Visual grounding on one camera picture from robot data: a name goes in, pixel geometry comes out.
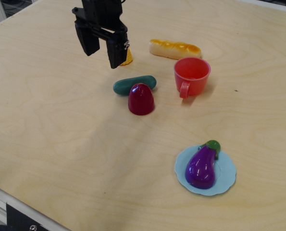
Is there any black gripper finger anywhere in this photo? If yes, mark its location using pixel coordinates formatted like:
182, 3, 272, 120
75, 23, 100, 56
106, 40, 128, 69

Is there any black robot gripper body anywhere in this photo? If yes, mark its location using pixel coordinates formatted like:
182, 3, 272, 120
72, 0, 129, 47

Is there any green toy cucumber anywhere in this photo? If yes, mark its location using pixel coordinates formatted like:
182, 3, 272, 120
113, 75, 157, 96

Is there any red plastic cup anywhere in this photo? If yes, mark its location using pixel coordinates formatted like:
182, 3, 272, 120
174, 57, 211, 99

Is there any yellow toy corn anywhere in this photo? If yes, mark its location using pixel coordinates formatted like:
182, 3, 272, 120
120, 48, 133, 65

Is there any toy bread loaf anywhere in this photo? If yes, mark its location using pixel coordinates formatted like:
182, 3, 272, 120
149, 39, 201, 60

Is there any dark red toy dome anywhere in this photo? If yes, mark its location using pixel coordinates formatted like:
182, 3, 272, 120
128, 83, 155, 116

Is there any purple toy eggplant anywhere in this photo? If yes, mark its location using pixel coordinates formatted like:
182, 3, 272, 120
185, 140, 221, 190

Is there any light blue plate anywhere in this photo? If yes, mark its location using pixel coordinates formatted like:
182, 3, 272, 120
174, 145, 236, 196

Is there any aluminium table frame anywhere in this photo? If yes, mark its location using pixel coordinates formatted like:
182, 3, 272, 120
0, 189, 68, 231

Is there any black corner bracket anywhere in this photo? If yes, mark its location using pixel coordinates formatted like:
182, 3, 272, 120
6, 203, 49, 231

